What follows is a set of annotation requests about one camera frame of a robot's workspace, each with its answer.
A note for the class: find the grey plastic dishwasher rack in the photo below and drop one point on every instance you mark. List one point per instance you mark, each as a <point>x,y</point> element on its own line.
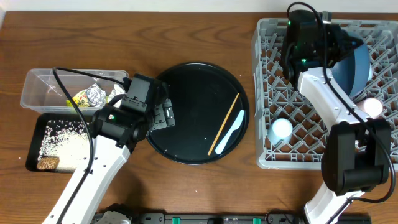
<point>276,98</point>

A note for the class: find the pink plastic cup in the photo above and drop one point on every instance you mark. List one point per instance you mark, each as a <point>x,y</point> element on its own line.
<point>371,106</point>

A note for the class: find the brown walnut cookie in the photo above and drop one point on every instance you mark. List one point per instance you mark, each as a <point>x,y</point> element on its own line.
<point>48,163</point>

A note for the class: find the white tissue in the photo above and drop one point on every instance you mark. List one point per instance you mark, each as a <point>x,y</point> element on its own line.
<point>117,90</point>

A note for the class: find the black rectangular tray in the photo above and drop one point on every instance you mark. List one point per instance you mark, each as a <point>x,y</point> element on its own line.
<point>38,134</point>

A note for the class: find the white rice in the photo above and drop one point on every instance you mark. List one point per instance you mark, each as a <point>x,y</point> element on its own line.
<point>67,140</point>

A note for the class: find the dark blue plate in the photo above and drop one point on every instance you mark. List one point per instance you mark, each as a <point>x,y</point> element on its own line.
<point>353,72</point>

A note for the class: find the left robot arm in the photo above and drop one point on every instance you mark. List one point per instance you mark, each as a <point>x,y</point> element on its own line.
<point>115,130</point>

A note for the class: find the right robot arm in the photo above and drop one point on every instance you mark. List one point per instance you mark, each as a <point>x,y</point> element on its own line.
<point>357,152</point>

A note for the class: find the round black serving tray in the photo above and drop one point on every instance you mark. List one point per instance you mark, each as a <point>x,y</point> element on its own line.
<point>201,94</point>

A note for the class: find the white plastic knife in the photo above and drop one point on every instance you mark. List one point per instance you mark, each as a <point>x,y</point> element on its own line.
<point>235,126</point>

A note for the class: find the light blue plastic cup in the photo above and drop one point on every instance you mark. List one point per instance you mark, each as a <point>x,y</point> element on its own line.
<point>280,131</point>

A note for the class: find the wooden chopstick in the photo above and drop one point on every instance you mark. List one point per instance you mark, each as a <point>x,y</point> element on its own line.
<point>223,124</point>

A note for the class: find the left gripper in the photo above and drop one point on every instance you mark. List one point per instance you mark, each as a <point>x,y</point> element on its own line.
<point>167,117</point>

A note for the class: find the clear plastic bin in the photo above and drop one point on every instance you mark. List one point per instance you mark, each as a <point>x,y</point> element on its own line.
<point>42,93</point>

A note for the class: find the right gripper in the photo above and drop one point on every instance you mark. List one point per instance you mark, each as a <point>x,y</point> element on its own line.
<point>337,38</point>

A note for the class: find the yellow foil snack wrapper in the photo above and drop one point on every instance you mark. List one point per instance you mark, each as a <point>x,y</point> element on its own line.
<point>93,96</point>

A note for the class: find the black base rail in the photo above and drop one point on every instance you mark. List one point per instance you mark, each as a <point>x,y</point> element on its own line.
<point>119,213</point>

